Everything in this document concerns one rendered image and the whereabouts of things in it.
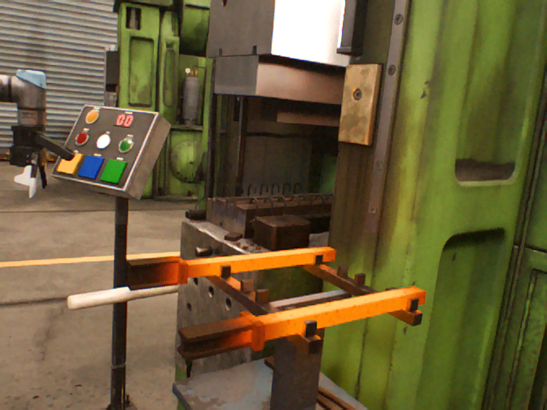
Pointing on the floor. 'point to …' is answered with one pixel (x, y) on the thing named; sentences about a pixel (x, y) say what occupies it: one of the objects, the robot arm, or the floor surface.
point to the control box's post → (119, 303)
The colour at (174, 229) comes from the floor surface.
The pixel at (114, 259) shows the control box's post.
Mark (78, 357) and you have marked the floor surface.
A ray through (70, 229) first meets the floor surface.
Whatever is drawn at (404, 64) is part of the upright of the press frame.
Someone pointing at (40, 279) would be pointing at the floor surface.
